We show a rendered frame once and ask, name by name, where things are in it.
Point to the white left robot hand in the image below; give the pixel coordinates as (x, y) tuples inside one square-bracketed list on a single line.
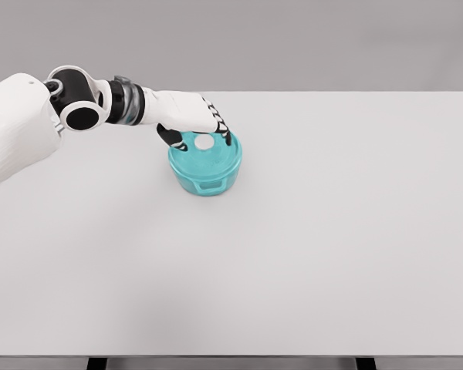
[(187, 112)]

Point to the teal pot lid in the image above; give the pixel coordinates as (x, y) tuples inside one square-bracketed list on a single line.
[(204, 158)]

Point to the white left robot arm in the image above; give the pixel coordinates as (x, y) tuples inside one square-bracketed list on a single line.
[(19, 127)]

